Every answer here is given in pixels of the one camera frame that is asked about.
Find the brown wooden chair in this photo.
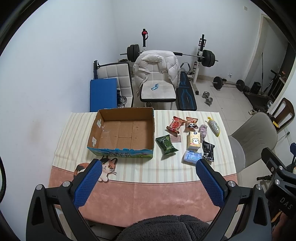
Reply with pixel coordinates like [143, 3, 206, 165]
[267, 97, 295, 132]

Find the barbell on rack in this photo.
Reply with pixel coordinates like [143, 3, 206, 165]
[120, 44, 218, 67]

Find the white puffer jacket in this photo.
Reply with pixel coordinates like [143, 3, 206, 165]
[133, 54, 181, 93]

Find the grey office chair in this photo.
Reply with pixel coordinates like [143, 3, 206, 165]
[228, 113, 278, 173]

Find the black weight bench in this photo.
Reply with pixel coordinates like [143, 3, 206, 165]
[176, 63, 197, 111]

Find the mauve cloth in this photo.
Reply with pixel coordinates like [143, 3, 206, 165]
[198, 125, 207, 142]

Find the yellow tissue pack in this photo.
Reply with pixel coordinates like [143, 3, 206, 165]
[187, 132, 201, 151]

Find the blue folded mat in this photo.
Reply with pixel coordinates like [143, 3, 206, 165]
[90, 78, 117, 112]

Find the black foil packet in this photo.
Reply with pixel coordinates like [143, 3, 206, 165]
[202, 141, 215, 162]

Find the barbell on floor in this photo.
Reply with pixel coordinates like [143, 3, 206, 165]
[212, 76, 245, 92]

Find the black fleece garment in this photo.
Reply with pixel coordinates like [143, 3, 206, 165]
[115, 215, 210, 240]

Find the yellow silver scrub sponge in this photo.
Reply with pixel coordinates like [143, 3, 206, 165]
[207, 117, 221, 137]

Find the blue wrapper on chair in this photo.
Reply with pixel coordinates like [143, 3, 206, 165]
[151, 83, 159, 90]

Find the white squat rack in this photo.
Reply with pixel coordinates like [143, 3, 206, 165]
[141, 28, 208, 95]

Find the orange panda snack packet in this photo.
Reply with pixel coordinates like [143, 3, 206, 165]
[186, 116, 198, 129]

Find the white padded chair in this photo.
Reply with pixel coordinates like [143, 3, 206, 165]
[139, 71, 177, 106]

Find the striped pink tablecloth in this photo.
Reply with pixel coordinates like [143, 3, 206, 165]
[48, 110, 239, 228]

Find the open cardboard box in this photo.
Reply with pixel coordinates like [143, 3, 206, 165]
[87, 108, 155, 158]

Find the chrome dumbbell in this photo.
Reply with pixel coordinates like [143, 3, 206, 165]
[202, 91, 213, 106]

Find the white quilted chair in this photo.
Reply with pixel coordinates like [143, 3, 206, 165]
[93, 59, 134, 108]

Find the red snack packet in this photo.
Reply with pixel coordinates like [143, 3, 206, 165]
[166, 116, 185, 134]

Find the green snack packet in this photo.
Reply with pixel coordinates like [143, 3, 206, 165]
[156, 135, 178, 155]

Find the blue tissue pack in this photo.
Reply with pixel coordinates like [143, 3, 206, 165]
[183, 150, 203, 165]

